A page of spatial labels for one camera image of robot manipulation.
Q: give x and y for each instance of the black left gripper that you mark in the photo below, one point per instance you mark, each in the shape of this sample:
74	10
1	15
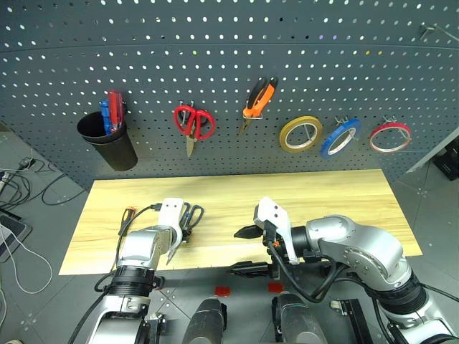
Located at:
186	236

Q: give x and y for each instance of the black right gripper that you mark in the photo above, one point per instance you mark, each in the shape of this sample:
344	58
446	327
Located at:
269	234

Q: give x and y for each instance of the black grey scissors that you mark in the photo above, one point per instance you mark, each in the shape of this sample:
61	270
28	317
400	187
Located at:
196	216

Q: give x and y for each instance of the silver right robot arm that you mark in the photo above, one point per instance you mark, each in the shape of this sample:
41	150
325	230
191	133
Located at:
362	251

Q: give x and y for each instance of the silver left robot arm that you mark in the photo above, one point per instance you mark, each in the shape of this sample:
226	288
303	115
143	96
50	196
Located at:
140	247

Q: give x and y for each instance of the yellow tape roll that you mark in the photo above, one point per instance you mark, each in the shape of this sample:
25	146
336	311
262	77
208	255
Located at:
285	138

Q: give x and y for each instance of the silver pegboard hook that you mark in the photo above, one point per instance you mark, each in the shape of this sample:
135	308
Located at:
185	111
350	129
426	29
309	133
401	129
259	117

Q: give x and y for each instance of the blue tape roll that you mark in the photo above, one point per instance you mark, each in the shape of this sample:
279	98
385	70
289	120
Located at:
328	147

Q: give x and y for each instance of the dark grey perforated pegboard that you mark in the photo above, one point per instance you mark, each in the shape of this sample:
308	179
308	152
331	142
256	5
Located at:
229	64

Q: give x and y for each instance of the red tape roll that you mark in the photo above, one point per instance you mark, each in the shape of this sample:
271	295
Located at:
389	126

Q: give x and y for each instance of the black orange screwdriver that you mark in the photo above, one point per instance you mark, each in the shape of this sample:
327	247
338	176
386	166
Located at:
125	219

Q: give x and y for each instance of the black plastic cup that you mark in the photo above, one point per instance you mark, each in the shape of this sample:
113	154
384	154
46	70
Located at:
114	150

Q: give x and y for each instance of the dark grey rounded shape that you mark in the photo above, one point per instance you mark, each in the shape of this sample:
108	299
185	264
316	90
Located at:
299	322
206	322

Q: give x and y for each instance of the orange black pliers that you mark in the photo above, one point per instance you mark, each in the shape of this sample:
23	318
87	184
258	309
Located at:
263	95

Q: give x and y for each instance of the dark flat floor mat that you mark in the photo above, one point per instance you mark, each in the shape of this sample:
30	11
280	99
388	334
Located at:
12	233

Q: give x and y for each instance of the grey metal beam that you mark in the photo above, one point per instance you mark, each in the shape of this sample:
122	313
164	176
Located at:
434	150

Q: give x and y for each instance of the black crate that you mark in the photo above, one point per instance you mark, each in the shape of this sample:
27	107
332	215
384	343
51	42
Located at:
448	163

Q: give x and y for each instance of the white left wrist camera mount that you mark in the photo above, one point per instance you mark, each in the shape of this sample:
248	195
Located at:
171	213

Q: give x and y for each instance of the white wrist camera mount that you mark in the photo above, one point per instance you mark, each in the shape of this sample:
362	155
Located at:
274	215
171	213

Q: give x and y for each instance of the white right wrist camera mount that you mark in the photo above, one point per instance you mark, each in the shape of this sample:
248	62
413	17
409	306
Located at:
274	215

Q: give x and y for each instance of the black bracket under table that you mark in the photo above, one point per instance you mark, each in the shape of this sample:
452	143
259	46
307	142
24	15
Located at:
251	268

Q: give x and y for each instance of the black frame with caster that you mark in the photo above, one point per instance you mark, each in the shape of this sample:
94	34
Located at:
353	319

